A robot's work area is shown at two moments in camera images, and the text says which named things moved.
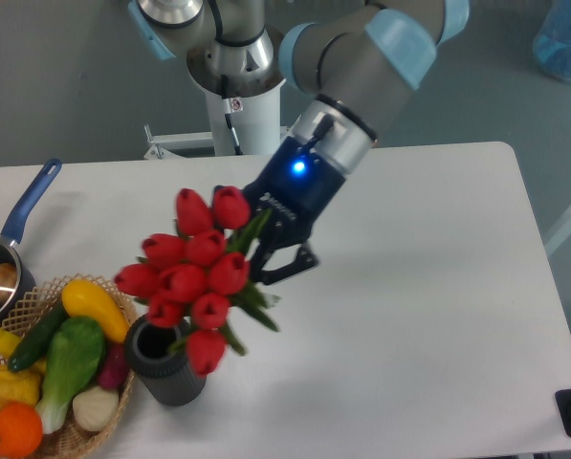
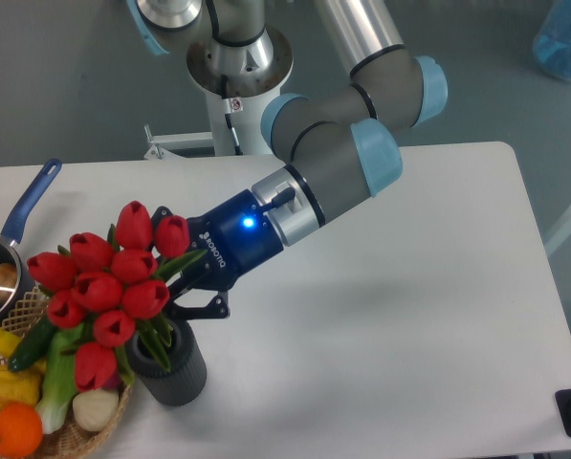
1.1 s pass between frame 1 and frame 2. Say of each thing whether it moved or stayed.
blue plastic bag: stayed
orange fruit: stayed
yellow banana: stayed
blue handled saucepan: stayed
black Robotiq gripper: moved
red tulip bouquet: moved
